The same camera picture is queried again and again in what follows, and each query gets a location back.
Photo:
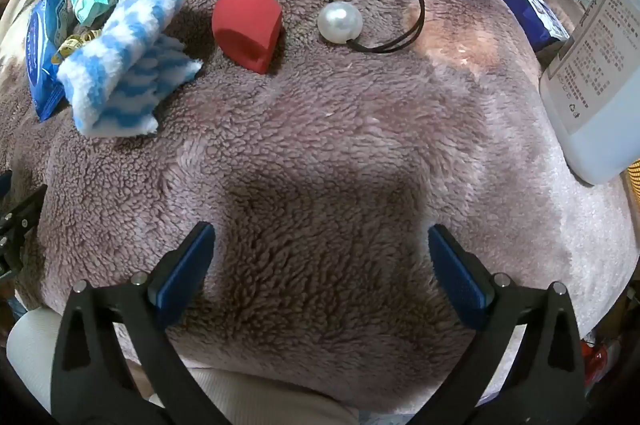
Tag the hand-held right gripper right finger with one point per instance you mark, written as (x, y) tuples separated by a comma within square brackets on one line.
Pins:
[(460, 285)]

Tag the white knit clothing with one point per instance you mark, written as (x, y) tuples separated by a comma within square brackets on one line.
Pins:
[(260, 397)]

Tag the dark blue tissue pack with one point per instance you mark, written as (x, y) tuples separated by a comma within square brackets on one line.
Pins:
[(530, 10)]

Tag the white plastic bottle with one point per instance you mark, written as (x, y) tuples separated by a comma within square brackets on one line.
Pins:
[(595, 95)]

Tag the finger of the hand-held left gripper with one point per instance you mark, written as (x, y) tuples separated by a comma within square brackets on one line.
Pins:
[(25, 210)]

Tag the yellow ribbed object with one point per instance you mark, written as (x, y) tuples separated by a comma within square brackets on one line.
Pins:
[(634, 185)]

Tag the yellow measuring tape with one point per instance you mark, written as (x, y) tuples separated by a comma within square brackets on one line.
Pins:
[(75, 41)]

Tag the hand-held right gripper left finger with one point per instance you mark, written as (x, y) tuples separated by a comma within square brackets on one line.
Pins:
[(185, 275)]

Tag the blue wet wipe packet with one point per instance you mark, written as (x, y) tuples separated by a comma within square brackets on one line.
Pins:
[(42, 55)]

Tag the floral fleece blanket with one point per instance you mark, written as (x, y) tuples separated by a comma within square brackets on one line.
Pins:
[(325, 145)]

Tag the blue white striped cloth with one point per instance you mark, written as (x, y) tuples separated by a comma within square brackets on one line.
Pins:
[(135, 15)]

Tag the red makeup sponge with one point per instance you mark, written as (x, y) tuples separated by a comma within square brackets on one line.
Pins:
[(245, 20)]

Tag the red object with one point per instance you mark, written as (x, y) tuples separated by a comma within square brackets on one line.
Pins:
[(597, 357)]

